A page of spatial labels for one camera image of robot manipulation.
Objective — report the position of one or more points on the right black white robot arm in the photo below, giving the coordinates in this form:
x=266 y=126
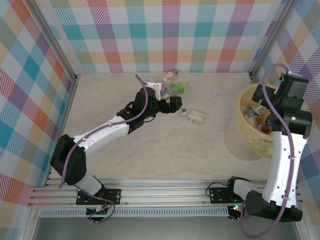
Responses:
x=282 y=162

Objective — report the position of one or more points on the yellow round bin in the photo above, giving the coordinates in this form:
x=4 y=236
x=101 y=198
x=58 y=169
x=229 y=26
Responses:
x=246 y=140

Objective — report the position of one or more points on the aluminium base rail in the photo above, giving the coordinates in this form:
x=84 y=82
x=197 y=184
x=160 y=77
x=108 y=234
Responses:
x=162 y=197

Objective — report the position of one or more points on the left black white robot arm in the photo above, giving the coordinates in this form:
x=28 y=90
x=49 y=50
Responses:
x=105 y=130

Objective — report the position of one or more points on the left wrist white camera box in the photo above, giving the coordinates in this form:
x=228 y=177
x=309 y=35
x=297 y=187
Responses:
x=153 y=86

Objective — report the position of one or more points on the left aluminium upright post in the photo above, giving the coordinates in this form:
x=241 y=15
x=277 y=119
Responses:
x=56 y=42

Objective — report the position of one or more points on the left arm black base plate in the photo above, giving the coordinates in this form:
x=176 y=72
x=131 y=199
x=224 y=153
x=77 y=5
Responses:
x=113 y=196

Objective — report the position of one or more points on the right small circuit board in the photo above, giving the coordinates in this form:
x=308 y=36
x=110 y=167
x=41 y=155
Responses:
x=236 y=208

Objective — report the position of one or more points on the right aluminium side rail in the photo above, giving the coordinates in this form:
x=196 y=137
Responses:
x=253 y=78

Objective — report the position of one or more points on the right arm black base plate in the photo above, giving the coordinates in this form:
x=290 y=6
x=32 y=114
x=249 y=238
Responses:
x=216 y=195

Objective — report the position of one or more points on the green label plastic bottle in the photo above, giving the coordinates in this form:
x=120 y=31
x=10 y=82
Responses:
x=178 y=88

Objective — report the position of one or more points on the aluminium upright post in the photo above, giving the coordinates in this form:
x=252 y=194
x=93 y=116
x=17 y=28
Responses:
x=273 y=37
x=56 y=42

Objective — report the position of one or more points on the right aluminium upright post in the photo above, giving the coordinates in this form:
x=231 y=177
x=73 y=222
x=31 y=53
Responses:
x=273 y=37

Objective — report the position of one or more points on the small circuit board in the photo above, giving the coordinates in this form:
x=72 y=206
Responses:
x=236 y=208
x=96 y=213

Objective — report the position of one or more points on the clear bottle green cap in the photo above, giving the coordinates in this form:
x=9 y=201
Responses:
x=184 y=111

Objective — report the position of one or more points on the left aluminium side rail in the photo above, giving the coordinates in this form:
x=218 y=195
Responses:
x=64 y=125

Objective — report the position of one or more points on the small beige label bottle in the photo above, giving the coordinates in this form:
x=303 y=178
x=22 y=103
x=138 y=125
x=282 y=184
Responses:
x=170 y=75

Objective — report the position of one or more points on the left small circuit board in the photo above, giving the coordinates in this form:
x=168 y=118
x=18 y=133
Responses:
x=96 y=213

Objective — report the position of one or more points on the aluminium side rail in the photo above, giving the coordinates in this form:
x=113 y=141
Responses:
x=64 y=125
x=253 y=78

